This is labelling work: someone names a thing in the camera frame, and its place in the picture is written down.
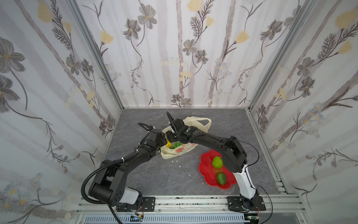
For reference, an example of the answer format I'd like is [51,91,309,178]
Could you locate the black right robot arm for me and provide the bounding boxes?
[169,116,261,212]

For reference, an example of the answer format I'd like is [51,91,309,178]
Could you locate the light green custard apple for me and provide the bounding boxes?
[212,156,224,169]

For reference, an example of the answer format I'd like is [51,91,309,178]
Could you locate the dark green avocado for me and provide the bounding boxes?
[216,172,227,185]

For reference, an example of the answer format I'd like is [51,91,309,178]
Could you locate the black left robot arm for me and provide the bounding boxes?
[81,129,167,209]

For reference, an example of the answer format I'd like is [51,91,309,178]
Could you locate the yellow printed plastic bag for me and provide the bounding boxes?
[160,116,212,160]

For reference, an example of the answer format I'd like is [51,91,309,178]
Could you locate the green grape bunch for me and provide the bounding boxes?
[170,141,183,149]

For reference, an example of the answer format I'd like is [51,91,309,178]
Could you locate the black left corrugated cable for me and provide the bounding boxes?
[80,158,125,205]

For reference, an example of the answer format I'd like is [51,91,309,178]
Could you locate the white slotted cable duct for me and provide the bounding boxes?
[82,214,251,224]

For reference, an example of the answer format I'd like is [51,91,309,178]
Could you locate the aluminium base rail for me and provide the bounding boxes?
[76,195,308,215]

